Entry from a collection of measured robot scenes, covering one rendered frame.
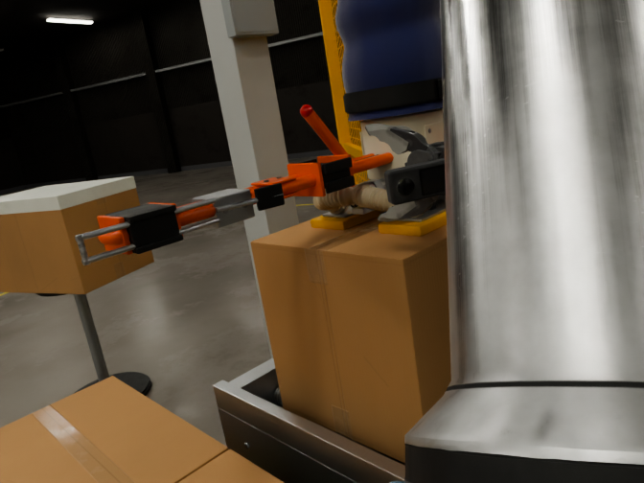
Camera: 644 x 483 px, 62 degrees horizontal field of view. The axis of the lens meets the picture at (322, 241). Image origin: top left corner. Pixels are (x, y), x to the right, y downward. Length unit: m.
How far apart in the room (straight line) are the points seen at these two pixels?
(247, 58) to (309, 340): 1.26
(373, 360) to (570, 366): 0.81
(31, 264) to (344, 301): 1.77
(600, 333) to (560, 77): 0.10
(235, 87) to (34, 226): 0.98
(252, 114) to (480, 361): 1.90
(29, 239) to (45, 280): 0.18
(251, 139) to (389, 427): 1.31
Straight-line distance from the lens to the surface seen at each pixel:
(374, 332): 0.96
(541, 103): 0.23
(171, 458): 1.25
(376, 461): 0.99
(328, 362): 1.08
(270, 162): 2.11
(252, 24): 2.07
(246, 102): 2.06
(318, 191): 0.93
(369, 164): 1.03
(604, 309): 0.20
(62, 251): 2.35
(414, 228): 0.97
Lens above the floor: 1.21
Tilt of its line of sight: 15 degrees down
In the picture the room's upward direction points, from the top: 9 degrees counter-clockwise
